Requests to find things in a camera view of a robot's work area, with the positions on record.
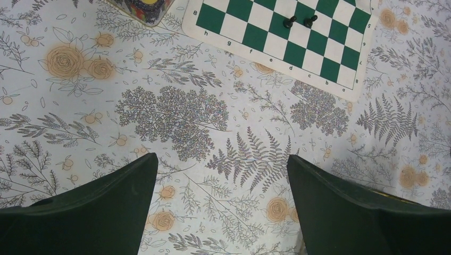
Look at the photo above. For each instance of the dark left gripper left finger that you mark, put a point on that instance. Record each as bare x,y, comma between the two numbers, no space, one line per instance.
105,216

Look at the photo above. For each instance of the green white chess board mat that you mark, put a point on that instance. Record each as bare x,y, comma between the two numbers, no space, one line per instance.
331,55

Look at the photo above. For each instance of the gold tin lid left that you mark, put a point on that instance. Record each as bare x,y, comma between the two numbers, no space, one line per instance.
148,12

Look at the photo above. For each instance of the black chess pawn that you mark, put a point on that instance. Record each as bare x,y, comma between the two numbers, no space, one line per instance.
288,22
308,22

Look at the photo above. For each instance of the floral tablecloth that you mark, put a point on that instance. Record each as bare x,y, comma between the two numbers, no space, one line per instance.
86,89

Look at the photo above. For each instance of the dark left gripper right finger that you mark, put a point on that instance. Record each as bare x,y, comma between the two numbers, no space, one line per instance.
337,216

